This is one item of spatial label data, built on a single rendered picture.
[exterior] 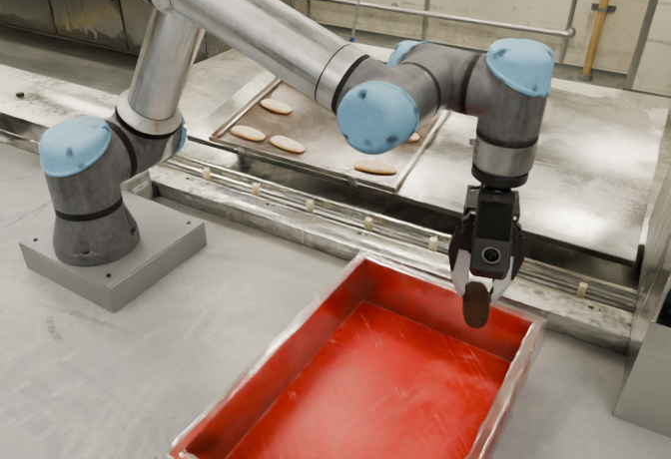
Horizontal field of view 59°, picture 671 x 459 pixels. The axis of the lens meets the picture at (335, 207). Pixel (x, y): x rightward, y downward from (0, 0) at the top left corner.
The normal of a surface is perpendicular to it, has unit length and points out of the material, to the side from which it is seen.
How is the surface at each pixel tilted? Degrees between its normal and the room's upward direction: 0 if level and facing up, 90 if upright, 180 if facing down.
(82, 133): 6
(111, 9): 90
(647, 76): 90
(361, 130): 89
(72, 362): 0
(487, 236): 29
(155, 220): 1
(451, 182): 10
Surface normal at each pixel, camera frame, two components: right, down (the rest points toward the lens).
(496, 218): -0.12, -0.48
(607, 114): -0.07, -0.74
